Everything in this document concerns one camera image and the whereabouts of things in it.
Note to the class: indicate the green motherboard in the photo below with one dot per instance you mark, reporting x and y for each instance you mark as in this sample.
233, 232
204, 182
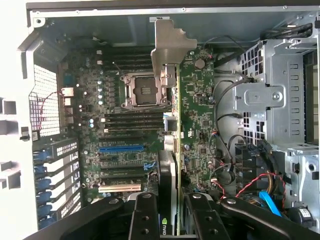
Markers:
197, 112

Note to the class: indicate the black open PC case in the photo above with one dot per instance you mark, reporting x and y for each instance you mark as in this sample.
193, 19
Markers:
100, 27

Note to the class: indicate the silver drive bay cage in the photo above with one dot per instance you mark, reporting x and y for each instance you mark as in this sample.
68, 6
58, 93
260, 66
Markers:
275, 100

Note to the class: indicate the cream PCI expansion slot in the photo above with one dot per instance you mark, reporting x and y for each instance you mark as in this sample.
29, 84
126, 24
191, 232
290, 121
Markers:
120, 188

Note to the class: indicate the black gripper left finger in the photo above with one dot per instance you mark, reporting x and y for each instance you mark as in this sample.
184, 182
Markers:
145, 220

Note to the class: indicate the silver coin cell battery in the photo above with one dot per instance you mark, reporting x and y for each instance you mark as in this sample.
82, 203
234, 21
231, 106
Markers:
200, 63

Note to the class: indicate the metal CPU socket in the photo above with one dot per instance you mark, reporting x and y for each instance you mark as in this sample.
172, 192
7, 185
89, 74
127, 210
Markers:
140, 92

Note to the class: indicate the CPU socket locking lever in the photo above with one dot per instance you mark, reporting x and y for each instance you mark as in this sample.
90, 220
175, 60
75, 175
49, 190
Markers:
118, 68

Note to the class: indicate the blue expansion slot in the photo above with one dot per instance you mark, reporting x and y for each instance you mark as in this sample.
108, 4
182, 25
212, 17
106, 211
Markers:
120, 149

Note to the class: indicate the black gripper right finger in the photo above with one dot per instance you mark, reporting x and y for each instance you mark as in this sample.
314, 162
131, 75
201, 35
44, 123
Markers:
207, 220

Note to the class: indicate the short black expansion slot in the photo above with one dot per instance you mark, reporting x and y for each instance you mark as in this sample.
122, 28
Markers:
106, 158

